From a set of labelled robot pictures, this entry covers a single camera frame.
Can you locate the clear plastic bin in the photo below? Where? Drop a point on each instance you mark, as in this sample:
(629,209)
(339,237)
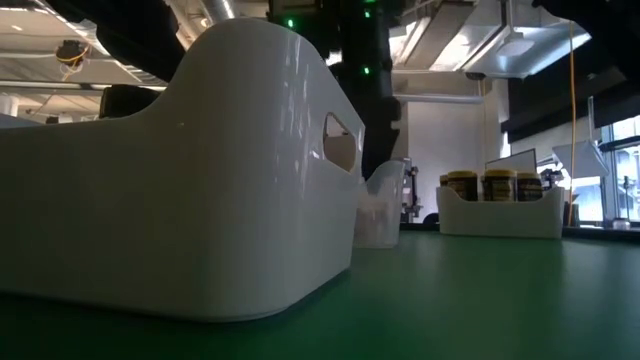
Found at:
(380,215)

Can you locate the white plastic bin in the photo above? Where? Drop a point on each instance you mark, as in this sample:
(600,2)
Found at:
(175,200)
(500,220)

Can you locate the white ceiling air unit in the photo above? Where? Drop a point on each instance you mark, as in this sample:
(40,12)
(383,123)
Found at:
(520,50)

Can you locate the computer monitor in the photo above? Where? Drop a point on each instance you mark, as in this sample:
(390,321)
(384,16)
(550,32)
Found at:
(515,162)

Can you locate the horizontal grey ceiling pipe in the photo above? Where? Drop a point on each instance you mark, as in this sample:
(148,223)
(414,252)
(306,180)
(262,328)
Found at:
(440,98)

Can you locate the narrow silver ceiling duct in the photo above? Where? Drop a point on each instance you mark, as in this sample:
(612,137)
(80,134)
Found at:
(220,9)

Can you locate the black aluminium table frame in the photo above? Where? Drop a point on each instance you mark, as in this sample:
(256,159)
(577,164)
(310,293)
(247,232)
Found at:
(600,234)

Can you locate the white slanted board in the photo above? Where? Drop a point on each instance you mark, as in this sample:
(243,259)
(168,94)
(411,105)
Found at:
(582,160)

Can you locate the green table mat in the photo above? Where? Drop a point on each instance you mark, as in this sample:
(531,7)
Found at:
(475,300)

